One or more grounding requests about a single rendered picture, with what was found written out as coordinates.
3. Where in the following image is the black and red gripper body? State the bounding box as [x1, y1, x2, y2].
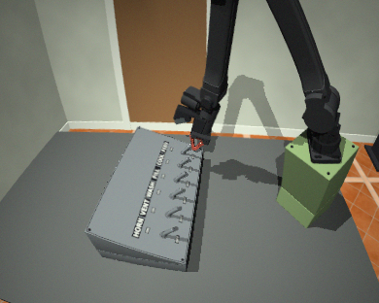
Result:
[190, 119, 215, 146]

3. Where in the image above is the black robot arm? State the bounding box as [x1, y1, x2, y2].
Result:
[173, 0, 342, 164]

